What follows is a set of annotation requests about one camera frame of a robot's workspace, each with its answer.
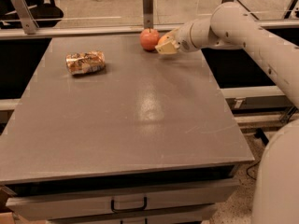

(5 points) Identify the white rounded gripper body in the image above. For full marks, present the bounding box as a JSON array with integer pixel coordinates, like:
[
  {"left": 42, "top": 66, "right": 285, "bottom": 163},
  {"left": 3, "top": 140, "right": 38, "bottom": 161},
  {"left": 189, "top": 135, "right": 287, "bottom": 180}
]
[{"left": 176, "top": 22, "right": 198, "bottom": 52}]

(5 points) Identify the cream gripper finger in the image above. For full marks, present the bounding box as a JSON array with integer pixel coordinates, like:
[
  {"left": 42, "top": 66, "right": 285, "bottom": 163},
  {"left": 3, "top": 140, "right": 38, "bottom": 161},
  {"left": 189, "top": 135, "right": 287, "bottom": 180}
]
[
  {"left": 165, "top": 28, "right": 178, "bottom": 38},
  {"left": 155, "top": 40, "right": 179, "bottom": 55}
]

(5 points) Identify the orange fruit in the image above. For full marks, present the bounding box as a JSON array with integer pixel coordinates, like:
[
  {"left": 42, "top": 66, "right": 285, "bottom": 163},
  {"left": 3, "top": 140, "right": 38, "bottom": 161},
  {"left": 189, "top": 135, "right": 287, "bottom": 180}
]
[{"left": 157, "top": 35, "right": 169, "bottom": 45}]

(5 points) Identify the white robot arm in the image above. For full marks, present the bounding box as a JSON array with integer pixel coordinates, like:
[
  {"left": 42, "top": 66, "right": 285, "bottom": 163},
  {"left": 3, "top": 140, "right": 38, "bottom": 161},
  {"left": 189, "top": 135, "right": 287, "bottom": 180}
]
[{"left": 156, "top": 2, "right": 299, "bottom": 224}]

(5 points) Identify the red apple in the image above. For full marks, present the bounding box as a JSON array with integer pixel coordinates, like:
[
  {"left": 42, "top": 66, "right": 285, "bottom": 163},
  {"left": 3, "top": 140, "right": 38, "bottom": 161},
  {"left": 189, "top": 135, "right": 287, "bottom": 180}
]
[{"left": 139, "top": 28, "right": 160, "bottom": 50}]

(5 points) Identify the crushed metallic snack bag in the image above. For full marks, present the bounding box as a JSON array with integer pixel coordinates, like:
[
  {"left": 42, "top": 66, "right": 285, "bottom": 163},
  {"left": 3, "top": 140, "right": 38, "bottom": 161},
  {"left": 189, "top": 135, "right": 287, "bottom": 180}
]
[{"left": 65, "top": 50, "right": 106, "bottom": 76}]

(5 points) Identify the black stand leg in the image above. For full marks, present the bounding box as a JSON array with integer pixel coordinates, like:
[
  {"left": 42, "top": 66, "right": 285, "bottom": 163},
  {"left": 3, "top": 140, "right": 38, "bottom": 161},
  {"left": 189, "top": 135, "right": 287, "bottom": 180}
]
[{"left": 254, "top": 128, "right": 269, "bottom": 146}]

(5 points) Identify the black office chair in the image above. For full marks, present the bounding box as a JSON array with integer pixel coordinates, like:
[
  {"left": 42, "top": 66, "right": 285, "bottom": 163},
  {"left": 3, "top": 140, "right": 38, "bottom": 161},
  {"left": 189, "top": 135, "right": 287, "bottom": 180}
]
[{"left": 0, "top": 0, "right": 64, "bottom": 29}]

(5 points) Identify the grey lower drawer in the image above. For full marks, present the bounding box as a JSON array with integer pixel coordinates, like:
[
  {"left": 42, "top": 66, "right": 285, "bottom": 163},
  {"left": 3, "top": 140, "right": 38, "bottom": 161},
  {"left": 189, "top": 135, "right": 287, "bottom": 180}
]
[{"left": 47, "top": 204, "right": 217, "bottom": 224}]

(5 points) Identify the grey drawer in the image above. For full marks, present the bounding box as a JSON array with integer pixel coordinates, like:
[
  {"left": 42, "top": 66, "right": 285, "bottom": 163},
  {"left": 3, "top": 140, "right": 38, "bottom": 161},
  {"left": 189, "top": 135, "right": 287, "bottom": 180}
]
[
  {"left": 47, "top": 204, "right": 217, "bottom": 224},
  {"left": 7, "top": 178, "right": 238, "bottom": 220}
]

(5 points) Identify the grey top drawer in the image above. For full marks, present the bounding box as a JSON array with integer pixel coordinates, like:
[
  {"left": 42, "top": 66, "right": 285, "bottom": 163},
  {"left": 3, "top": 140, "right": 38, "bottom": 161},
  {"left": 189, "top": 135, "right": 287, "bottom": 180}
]
[{"left": 7, "top": 178, "right": 238, "bottom": 220}]

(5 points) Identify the middle metal bracket post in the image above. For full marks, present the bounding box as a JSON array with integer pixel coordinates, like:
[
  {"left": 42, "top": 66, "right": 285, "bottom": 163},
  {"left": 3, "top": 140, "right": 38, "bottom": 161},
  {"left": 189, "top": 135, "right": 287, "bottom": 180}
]
[{"left": 142, "top": 0, "right": 153, "bottom": 28}]

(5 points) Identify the grey metal rail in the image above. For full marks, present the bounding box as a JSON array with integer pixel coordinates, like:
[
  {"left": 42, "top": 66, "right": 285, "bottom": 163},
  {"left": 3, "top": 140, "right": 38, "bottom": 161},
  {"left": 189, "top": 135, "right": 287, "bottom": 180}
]
[{"left": 0, "top": 20, "right": 299, "bottom": 40}]

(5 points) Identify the black cable on floor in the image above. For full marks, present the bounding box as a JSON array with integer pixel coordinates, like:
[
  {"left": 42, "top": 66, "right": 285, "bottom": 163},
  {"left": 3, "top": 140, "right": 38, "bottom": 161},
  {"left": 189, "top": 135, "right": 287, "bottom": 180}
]
[{"left": 246, "top": 161, "right": 262, "bottom": 182}]

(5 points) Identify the left metal bracket post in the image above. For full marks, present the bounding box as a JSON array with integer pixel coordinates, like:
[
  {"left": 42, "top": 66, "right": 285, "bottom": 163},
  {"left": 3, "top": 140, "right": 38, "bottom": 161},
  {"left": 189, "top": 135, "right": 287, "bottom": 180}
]
[{"left": 10, "top": 0, "right": 39, "bottom": 35}]

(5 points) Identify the black drawer handle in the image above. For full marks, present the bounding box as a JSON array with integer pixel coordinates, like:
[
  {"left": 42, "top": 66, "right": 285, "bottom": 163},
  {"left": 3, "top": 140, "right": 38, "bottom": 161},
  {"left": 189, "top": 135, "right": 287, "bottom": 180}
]
[{"left": 110, "top": 197, "right": 148, "bottom": 214}]

